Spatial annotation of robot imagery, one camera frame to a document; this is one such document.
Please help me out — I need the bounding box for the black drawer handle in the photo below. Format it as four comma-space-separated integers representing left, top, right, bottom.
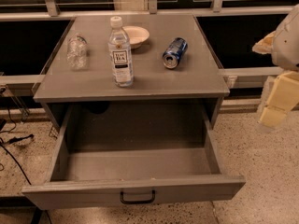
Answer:
120, 190, 156, 205

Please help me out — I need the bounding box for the metal window railing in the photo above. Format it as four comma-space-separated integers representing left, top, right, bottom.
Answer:
0, 0, 299, 20

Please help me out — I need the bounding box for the grey cabinet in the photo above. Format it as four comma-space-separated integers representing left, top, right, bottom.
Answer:
32, 14, 231, 131

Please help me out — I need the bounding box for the grey open top drawer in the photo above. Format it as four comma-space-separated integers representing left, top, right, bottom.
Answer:
22, 104, 245, 210

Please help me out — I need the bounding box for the blue soda can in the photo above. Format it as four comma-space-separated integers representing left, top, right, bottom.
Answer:
163, 37, 188, 69

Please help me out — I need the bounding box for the crushed clear plastic bottle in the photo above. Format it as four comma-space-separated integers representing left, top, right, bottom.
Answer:
66, 33, 88, 71

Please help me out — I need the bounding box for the black floor cable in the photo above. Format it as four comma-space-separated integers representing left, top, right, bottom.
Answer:
0, 87, 36, 186

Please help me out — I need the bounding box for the clear tea bottle white cap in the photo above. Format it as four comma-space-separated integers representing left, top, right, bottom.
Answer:
108, 16, 134, 87

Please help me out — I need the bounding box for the white paper bowl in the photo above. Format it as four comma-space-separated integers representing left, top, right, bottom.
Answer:
124, 26, 150, 49

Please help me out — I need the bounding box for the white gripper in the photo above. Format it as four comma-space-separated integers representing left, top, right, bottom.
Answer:
252, 5, 299, 128

